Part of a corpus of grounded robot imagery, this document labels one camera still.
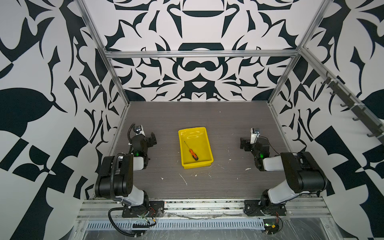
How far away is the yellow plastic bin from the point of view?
2.84ft

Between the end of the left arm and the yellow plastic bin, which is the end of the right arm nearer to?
the yellow plastic bin

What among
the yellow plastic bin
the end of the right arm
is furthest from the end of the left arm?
the end of the right arm
